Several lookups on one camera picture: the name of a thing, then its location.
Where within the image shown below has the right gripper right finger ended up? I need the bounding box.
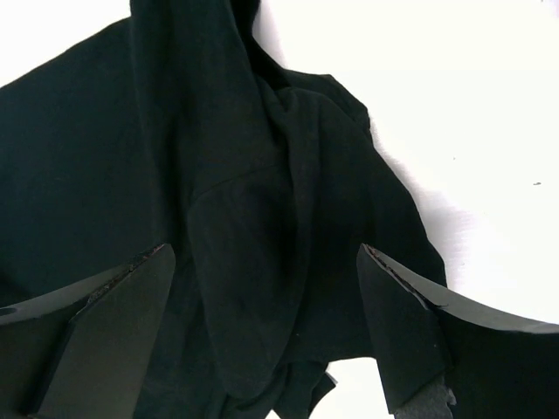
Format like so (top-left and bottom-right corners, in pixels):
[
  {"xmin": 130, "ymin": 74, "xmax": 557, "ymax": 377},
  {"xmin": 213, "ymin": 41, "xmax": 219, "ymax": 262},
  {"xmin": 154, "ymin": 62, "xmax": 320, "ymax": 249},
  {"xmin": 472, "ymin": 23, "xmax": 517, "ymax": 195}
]
[{"xmin": 357, "ymin": 245, "xmax": 558, "ymax": 418}]

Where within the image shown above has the black t-shirt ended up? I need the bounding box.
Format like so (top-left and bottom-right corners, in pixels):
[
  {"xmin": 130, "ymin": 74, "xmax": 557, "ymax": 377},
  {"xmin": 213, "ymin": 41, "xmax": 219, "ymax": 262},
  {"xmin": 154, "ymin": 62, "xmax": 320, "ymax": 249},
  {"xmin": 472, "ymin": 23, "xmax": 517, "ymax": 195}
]
[{"xmin": 1, "ymin": 1, "xmax": 445, "ymax": 418}]

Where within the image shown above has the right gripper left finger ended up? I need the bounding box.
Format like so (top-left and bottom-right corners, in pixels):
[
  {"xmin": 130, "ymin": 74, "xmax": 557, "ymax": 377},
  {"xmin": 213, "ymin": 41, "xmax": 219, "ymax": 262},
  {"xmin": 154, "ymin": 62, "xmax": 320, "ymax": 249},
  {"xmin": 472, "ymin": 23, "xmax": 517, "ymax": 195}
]
[{"xmin": 1, "ymin": 244, "xmax": 176, "ymax": 419}]

